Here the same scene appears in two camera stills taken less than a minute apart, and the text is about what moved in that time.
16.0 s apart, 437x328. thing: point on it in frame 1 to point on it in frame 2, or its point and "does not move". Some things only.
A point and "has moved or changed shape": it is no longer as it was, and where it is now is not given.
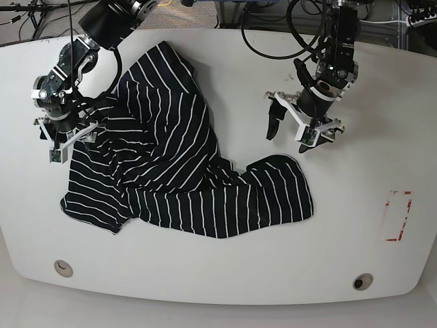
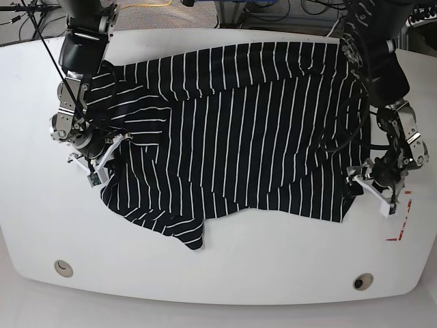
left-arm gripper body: [59, 135] to [95, 153]
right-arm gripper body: [309, 110] to [383, 178]
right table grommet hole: [362, 281] does not move
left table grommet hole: [63, 268] does not move
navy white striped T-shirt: [153, 158] has moved or changed shape
